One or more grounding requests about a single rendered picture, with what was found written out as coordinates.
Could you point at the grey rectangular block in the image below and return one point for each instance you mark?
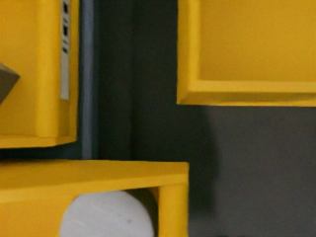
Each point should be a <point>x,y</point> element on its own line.
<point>8,80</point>

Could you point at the grey metal disc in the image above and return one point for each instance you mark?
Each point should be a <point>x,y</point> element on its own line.
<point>125,213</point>

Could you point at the yellow bin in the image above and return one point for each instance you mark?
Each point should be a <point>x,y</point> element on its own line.
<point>247,52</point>
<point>35,35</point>
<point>35,194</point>

